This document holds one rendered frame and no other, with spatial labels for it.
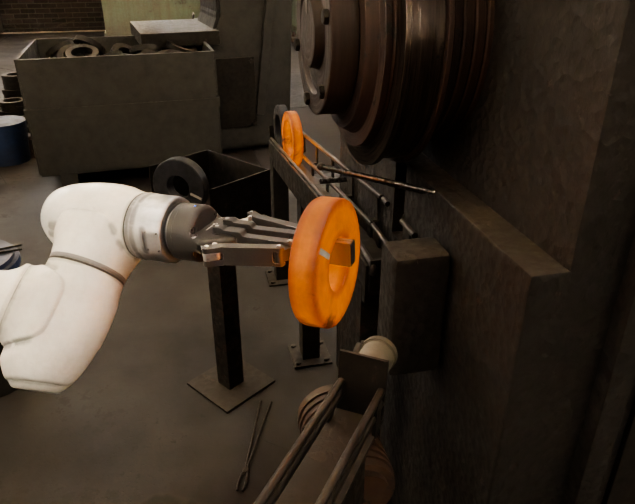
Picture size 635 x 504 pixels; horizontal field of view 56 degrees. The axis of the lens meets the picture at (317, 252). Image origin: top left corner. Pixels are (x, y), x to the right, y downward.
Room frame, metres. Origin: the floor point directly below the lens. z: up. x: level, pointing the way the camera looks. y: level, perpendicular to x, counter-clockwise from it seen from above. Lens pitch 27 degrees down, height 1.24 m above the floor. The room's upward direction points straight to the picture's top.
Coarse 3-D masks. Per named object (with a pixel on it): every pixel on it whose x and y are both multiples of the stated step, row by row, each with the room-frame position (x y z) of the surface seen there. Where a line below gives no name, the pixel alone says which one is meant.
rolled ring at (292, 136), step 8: (288, 112) 1.98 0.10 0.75; (296, 112) 1.98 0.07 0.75; (288, 120) 1.97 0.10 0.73; (296, 120) 1.94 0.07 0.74; (288, 128) 2.05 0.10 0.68; (296, 128) 1.92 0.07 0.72; (288, 136) 2.05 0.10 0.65; (296, 136) 1.91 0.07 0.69; (288, 144) 2.04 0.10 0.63; (296, 144) 1.90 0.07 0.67; (288, 152) 2.01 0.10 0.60; (296, 152) 1.90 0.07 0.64; (296, 160) 1.92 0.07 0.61
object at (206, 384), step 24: (216, 168) 1.65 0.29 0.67; (240, 168) 1.58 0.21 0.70; (264, 168) 1.51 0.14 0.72; (216, 192) 1.37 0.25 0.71; (240, 192) 1.42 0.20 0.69; (264, 192) 1.48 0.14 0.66; (240, 216) 1.42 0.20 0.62; (216, 288) 1.47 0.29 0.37; (216, 312) 1.48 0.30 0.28; (216, 336) 1.49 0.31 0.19; (240, 336) 1.50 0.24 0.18; (216, 360) 1.49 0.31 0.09; (240, 360) 1.49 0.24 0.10; (192, 384) 1.48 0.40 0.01; (216, 384) 1.48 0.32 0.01; (240, 384) 1.48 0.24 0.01; (264, 384) 1.48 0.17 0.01
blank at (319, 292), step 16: (320, 208) 0.61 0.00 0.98; (336, 208) 0.62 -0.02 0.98; (352, 208) 0.67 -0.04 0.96; (304, 224) 0.59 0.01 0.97; (320, 224) 0.59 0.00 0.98; (336, 224) 0.62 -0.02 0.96; (352, 224) 0.67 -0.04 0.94; (304, 240) 0.58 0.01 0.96; (320, 240) 0.58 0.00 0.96; (304, 256) 0.57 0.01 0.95; (320, 256) 0.57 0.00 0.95; (288, 272) 0.57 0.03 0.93; (304, 272) 0.56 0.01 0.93; (320, 272) 0.57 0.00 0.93; (336, 272) 0.65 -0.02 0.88; (352, 272) 0.66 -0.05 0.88; (288, 288) 0.56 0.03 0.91; (304, 288) 0.55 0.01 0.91; (320, 288) 0.57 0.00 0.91; (336, 288) 0.62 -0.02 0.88; (352, 288) 0.66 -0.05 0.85; (304, 304) 0.56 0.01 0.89; (320, 304) 0.56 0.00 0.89; (336, 304) 0.61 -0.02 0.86; (304, 320) 0.57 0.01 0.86; (320, 320) 0.56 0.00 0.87; (336, 320) 0.60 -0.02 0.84
